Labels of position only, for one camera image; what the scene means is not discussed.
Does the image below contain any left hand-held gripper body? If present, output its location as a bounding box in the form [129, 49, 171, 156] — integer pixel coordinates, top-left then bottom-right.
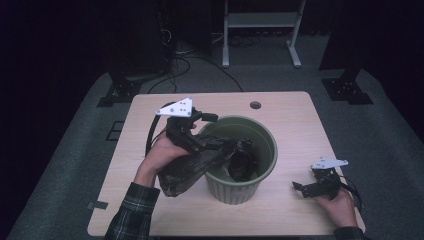
[155, 97, 204, 154]

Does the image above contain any black metal stand base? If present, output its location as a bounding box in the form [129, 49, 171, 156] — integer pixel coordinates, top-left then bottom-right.
[320, 64, 374, 106]
[96, 68, 144, 108]

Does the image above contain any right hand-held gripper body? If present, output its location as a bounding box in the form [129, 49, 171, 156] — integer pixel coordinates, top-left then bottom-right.
[310, 157, 349, 201]

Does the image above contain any looped black floor cable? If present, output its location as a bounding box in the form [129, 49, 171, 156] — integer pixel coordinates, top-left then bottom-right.
[147, 58, 192, 94]

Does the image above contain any cable bundle under stand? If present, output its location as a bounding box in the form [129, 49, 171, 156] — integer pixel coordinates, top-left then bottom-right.
[213, 31, 264, 48]

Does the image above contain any hand-held gripper cable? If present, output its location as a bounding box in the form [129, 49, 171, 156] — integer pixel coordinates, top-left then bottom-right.
[145, 100, 178, 158]
[339, 179, 365, 213]

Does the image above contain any right hand-held gripper cable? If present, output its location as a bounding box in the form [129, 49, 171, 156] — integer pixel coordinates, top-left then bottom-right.
[339, 179, 365, 213]

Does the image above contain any person's left hand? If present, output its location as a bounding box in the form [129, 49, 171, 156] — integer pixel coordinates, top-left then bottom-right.
[142, 132, 192, 174]

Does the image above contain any green ribbed trash bin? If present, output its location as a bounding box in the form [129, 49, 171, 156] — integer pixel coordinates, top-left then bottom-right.
[198, 114, 279, 205]

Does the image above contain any grey tape strip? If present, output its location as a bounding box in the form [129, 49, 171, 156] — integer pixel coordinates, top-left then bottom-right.
[87, 200, 109, 211]

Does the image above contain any black plastic garbage bag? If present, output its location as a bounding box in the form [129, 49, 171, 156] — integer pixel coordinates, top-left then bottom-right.
[157, 133, 259, 198]

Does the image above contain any white metal stand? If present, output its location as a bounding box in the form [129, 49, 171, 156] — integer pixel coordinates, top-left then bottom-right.
[222, 0, 307, 69]

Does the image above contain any person's right hand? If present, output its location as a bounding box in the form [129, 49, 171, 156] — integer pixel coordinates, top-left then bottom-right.
[313, 188, 360, 228]

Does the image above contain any long black floor cable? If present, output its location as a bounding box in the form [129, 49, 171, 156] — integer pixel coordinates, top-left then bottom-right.
[176, 54, 244, 93]

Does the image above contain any left hand-held gripper cable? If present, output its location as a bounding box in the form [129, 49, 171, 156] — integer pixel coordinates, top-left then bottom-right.
[145, 100, 178, 158]

